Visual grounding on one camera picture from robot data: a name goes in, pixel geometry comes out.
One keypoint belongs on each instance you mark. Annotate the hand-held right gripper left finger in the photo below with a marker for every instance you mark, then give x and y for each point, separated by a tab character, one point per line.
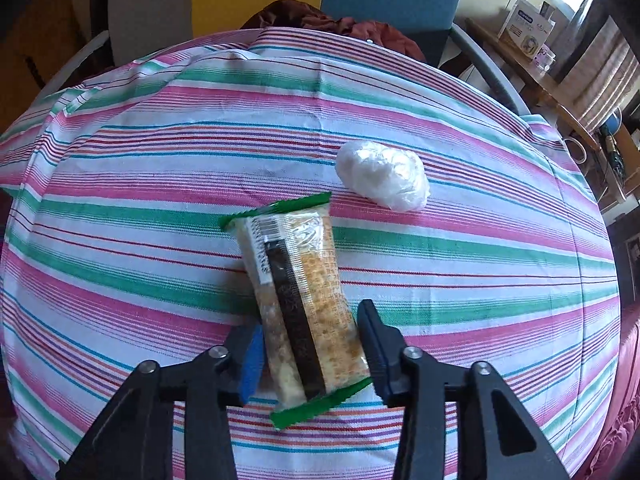
252	362

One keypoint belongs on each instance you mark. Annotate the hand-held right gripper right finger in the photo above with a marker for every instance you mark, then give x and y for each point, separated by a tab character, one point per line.
375	360

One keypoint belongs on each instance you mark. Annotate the clear green-edged snack packet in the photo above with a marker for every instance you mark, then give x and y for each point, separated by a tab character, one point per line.
300	300

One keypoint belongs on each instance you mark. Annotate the white plastic bag ball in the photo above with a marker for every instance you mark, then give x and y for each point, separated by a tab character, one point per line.
382	175

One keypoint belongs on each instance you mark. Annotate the striped tablecloth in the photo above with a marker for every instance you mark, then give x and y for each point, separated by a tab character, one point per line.
150	210

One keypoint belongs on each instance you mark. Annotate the red blanket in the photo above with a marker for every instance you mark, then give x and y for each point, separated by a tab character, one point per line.
620	410

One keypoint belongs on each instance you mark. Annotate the wooden side table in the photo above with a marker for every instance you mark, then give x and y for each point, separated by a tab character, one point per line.
560	90

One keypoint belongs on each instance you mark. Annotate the dark red cloth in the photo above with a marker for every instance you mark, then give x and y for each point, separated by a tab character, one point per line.
350	27

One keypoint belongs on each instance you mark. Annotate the blue round object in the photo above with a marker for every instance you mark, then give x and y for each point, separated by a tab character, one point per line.
611	122

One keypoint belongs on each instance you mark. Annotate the small clear bottle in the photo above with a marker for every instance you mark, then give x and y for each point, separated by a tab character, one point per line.
546	55

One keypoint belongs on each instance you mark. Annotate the white printed carton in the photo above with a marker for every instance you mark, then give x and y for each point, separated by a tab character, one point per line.
525	30

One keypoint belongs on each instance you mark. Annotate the striped side curtain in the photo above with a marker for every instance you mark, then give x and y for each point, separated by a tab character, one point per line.
605	75

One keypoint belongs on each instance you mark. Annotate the wooden wardrobe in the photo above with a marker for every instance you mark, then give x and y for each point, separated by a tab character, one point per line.
30	35

